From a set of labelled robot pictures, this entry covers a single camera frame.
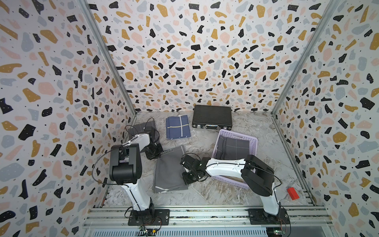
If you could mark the black hard briefcase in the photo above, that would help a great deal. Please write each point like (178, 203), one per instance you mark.
(212, 117)

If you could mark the purple plastic basket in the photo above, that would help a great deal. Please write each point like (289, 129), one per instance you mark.
(231, 134)

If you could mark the red block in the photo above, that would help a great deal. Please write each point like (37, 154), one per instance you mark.
(293, 193)

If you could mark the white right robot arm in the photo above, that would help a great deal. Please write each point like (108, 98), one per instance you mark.
(255, 173)

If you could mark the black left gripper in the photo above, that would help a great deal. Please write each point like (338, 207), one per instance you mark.
(160, 150)

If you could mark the right corner aluminium post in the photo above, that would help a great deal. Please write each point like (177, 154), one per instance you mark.
(331, 7)

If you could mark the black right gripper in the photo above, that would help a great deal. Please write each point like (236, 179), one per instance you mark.
(185, 180)

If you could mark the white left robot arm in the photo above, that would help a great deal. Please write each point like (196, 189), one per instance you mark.
(126, 170)

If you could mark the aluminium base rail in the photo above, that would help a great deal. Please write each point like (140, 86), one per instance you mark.
(211, 221)

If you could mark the grey checked pillowcase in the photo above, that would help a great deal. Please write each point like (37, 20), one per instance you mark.
(232, 149)
(132, 130)

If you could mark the plain dark grey pillowcase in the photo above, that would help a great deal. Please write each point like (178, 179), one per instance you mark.
(168, 173)

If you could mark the left corner aluminium post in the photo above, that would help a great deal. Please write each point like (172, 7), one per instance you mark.
(84, 7)

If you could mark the navy blue checked pillowcase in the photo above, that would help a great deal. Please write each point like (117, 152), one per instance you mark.
(177, 127)

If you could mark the corner aluminium post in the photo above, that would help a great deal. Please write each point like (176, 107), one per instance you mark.
(84, 7)
(331, 7)

